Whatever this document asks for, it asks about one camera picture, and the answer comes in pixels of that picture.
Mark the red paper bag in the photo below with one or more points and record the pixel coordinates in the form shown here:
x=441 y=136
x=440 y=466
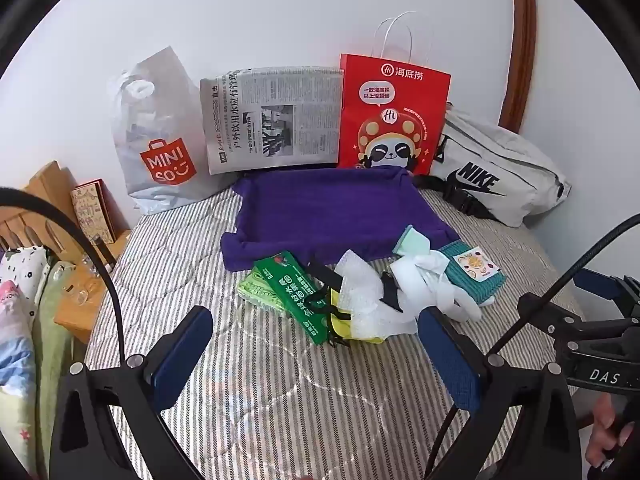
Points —
x=395 y=115

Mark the decorated book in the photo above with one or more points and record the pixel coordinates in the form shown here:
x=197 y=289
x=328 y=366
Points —
x=92 y=210

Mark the person's right hand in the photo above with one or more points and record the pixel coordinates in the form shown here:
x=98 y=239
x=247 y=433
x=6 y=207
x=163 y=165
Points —
x=602 y=427

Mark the clear glass object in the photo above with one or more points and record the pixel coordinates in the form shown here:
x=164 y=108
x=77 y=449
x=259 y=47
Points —
x=82 y=290

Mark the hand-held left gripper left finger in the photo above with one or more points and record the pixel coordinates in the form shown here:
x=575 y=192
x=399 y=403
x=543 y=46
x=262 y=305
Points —
x=182 y=360

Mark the purple towel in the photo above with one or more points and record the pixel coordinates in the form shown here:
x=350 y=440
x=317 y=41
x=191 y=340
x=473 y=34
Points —
x=320 y=210

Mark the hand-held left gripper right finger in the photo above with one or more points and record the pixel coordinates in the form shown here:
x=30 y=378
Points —
x=447 y=360

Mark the white glove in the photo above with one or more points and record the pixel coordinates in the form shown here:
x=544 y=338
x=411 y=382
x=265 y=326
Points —
x=450 y=300

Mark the pastel printed bedding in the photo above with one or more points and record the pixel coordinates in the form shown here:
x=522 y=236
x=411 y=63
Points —
x=15 y=370

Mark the wooden headboard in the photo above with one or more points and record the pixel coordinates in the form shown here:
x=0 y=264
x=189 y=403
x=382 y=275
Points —
x=35 y=210

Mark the teal dishcloth with label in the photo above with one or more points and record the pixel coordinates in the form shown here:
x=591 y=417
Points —
x=475 y=275

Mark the white plastic shopping bag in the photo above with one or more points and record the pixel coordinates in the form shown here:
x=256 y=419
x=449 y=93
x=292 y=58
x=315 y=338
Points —
x=155 y=125

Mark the brown wooden door frame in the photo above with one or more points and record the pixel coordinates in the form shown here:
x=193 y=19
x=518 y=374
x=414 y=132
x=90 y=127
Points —
x=520 y=45

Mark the green snack packet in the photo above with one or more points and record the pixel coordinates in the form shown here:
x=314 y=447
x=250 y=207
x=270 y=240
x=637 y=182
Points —
x=295 y=300

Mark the floral white pillow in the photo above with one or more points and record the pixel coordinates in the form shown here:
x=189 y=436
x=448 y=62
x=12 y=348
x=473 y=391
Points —
x=22 y=272

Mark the light green blanket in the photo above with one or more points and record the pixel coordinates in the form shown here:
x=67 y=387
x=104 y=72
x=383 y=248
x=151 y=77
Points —
x=52 y=330

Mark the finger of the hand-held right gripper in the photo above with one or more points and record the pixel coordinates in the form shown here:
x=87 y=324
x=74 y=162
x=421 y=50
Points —
x=602 y=287
x=550 y=312

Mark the grey waist bag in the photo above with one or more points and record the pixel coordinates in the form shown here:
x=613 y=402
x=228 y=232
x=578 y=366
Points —
x=495 y=165

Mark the folded newspaper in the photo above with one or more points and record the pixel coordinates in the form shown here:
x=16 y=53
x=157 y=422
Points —
x=270 y=115

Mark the green tissue pack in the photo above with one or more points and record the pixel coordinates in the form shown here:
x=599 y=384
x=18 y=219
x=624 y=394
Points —
x=252 y=290

